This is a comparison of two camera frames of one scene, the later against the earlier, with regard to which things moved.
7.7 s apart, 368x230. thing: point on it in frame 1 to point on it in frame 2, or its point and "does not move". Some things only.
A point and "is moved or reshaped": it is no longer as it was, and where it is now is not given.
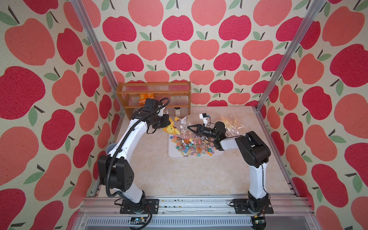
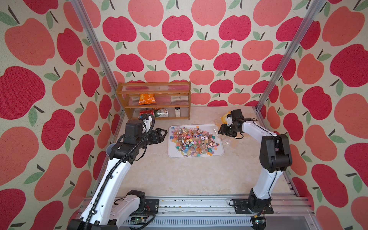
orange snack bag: (143, 97) does not move
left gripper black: (166, 121) to (156, 139)
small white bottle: (178, 111) does not move
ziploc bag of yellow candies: (171, 129) is moved or reshaped
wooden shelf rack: (171, 94) does not move
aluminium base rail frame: (102, 212) does not move
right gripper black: (200, 128) to (223, 130)
